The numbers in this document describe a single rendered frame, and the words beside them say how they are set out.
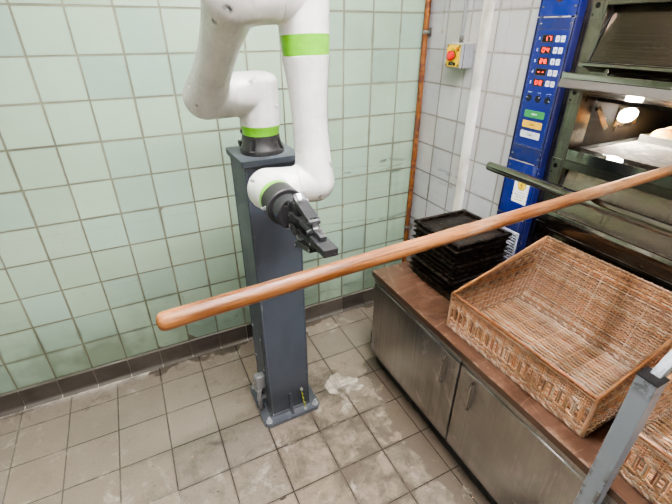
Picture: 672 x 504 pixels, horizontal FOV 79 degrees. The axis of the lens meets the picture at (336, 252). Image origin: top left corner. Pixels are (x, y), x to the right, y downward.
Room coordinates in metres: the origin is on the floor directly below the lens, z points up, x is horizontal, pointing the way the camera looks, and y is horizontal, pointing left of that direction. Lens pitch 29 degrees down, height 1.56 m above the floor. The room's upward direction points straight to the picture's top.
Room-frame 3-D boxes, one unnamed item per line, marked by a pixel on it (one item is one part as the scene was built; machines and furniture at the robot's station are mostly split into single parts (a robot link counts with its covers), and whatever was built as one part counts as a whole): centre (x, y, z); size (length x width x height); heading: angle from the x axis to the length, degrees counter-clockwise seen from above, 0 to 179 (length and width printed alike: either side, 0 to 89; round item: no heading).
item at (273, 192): (0.90, 0.12, 1.20); 0.12 x 0.06 x 0.09; 116
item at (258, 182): (0.99, 0.16, 1.20); 0.14 x 0.13 x 0.11; 26
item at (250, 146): (1.42, 0.28, 1.23); 0.26 x 0.15 x 0.06; 27
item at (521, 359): (1.07, -0.75, 0.72); 0.56 x 0.49 x 0.28; 28
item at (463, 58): (2.00, -0.55, 1.46); 0.10 x 0.07 x 0.10; 26
